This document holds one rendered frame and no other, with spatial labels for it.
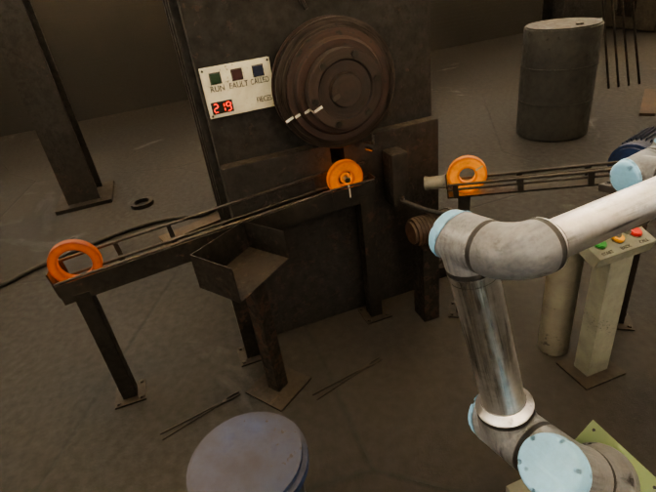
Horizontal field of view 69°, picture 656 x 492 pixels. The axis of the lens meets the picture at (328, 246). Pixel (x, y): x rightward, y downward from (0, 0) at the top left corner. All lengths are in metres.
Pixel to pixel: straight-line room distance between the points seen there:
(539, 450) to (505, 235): 0.58
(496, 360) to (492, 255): 0.34
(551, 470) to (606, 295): 0.80
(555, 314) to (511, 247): 1.15
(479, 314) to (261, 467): 0.67
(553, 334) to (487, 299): 1.07
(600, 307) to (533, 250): 1.01
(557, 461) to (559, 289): 0.86
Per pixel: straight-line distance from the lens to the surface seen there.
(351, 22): 1.86
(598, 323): 2.00
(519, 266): 0.97
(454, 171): 2.02
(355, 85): 1.79
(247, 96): 1.92
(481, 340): 1.18
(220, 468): 1.38
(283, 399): 2.06
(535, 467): 1.34
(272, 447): 1.38
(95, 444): 2.23
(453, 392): 2.03
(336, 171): 1.97
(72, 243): 1.96
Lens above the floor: 1.50
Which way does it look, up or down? 30 degrees down
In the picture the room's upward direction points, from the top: 8 degrees counter-clockwise
